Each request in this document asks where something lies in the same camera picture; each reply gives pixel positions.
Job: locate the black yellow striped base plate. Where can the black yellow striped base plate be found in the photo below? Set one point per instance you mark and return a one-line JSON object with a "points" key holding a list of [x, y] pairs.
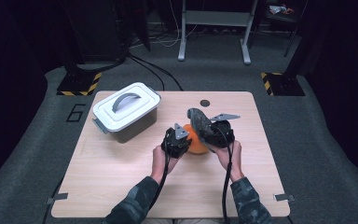
{"points": [[284, 84], [77, 84]]}

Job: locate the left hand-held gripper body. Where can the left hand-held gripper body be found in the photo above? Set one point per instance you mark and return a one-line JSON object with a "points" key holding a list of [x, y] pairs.
{"points": [[174, 147]]}

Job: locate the dark round table grommet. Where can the dark round table grommet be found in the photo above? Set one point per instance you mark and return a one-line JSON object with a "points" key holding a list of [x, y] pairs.
{"points": [[204, 103]]}

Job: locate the person's right hand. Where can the person's right hand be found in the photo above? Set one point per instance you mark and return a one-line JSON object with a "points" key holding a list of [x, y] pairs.
{"points": [[234, 161]]}

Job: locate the orange plush toy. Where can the orange plush toy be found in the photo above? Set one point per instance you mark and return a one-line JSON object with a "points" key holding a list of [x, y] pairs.
{"points": [[195, 144]]}

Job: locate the grey tape piece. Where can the grey tape piece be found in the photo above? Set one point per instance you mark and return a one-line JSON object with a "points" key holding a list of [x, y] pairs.
{"points": [[285, 197], [57, 197]]}

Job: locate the clear bin with white lid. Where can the clear bin with white lid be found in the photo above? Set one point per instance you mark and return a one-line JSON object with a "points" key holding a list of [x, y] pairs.
{"points": [[144, 104]]}

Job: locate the black metal side table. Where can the black metal side table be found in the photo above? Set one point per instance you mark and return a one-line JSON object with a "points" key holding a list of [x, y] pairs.
{"points": [[279, 19]]}

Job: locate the grey fluffy cloth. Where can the grey fluffy cloth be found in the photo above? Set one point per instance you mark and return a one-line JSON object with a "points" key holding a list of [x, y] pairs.
{"points": [[200, 124]]}

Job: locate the clear grey storage box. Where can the clear grey storage box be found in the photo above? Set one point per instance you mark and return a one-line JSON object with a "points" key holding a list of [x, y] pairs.
{"points": [[136, 129]]}

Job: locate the white metal desk frame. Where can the white metal desk frame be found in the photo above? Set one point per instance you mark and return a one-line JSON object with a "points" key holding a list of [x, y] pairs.
{"points": [[217, 18]]}

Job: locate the small white orange object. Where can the small white orange object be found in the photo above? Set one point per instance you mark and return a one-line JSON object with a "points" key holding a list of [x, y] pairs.
{"points": [[276, 9]]}

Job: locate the person's left hand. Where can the person's left hand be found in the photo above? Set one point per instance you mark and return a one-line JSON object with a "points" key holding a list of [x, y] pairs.
{"points": [[160, 166]]}

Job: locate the black equipment cabinet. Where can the black equipment cabinet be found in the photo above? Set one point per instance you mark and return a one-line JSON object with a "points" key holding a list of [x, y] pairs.
{"points": [[96, 31]]}

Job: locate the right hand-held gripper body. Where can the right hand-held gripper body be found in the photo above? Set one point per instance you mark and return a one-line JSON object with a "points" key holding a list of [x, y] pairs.
{"points": [[222, 135]]}

